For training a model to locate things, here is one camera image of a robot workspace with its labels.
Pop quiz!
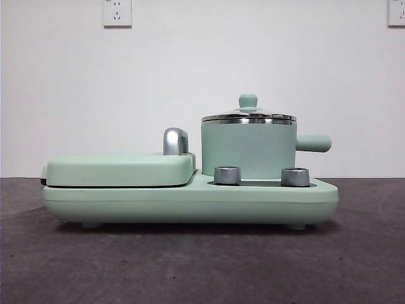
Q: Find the glass pot lid green knob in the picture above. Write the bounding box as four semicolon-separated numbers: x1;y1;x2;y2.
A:
201;93;298;122

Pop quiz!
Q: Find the silver control knob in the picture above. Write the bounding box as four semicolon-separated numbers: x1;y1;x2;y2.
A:
280;167;310;187
214;165;242;185

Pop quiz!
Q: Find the mint green breakfast machine base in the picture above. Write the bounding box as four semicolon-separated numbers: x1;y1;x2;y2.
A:
42;168;339;230

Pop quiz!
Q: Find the mint green griddle cover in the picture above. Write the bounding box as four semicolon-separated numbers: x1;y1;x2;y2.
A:
40;151;197;188

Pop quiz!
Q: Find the chrome griddle cover handle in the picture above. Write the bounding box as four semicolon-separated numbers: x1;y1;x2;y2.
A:
163;127;190;156

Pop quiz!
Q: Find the mint green pot with handle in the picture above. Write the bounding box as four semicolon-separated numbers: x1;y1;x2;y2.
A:
201;118;333;180

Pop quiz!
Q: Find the white wall socket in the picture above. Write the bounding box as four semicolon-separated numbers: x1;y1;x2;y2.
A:
387;0;405;28
102;0;133;29

